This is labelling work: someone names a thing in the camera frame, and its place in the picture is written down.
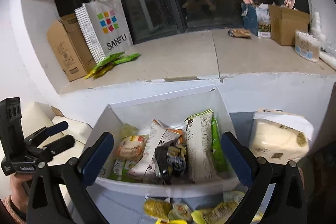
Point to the orange fuzzy sleeve forearm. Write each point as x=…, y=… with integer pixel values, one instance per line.
x=10, y=214

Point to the tissue pack on table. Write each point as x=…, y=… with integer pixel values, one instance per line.
x=279, y=136

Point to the dark blue box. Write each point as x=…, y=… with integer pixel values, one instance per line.
x=249, y=16

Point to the white orange snack packet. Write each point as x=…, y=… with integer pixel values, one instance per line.
x=147, y=168

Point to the open cardboard box right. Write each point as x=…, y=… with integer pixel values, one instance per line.
x=285, y=22

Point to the cotton swab box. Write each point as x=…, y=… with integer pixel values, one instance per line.
x=307, y=46

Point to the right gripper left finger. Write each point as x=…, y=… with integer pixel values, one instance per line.
x=46, y=202

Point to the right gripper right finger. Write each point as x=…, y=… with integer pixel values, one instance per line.
x=287, y=203

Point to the round rice cracker pack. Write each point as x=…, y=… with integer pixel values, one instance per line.
x=131, y=148

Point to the black yellow chips bag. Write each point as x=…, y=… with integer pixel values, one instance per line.
x=171, y=160

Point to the white sofa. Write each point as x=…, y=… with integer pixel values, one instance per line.
x=38, y=116

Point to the green snack packets pile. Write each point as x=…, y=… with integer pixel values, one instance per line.
x=109, y=63

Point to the white storage box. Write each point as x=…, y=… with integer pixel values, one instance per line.
x=171, y=109

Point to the yellow green chips bag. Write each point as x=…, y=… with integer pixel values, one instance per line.
x=221, y=212

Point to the white SANFU shopping bag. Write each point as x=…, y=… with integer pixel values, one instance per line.
x=104, y=27

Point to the small jelly cup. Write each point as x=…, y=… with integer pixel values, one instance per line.
x=180, y=211

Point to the brown cardboard box left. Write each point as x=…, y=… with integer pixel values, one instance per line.
x=69, y=46

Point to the white green snack packet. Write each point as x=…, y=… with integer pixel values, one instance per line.
x=199, y=142

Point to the person left hand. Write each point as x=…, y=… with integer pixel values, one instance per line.
x=19, y=197

